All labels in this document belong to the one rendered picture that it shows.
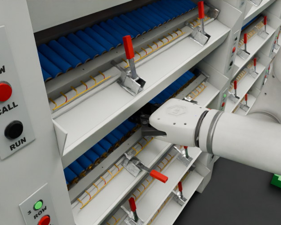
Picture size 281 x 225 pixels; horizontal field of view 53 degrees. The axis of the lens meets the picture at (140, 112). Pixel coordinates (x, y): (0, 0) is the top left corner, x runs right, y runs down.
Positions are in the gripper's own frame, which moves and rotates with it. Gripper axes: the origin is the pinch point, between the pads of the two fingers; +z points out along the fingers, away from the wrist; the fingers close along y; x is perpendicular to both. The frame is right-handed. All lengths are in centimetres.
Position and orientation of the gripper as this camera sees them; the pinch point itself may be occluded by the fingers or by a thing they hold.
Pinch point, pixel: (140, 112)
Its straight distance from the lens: 63.2
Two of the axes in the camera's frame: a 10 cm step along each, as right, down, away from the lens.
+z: -8.1, -2.1, 5.4
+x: 1.1, 8.6, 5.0
